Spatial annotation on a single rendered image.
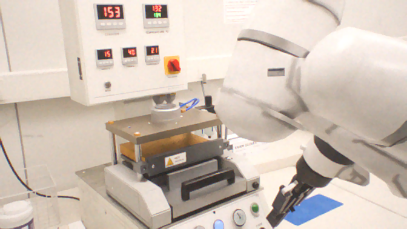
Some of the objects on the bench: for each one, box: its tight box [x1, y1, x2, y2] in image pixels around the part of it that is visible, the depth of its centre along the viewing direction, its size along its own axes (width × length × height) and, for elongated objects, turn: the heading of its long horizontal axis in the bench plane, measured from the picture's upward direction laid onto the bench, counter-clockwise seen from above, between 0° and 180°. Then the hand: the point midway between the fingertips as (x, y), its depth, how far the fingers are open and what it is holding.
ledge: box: [247, 129, 314, 174], centre depth 181 cm, size 30×84×4 cm, turn 128°
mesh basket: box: [0, 164, 61, 229], centre depth 128 cm, size 22×26×13 cm
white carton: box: [211, 133, 270, 158], centre depth 168 cm, size 12×23×7 cm, turn 132°
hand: (277, 214), depth 93 cm, fingers closed
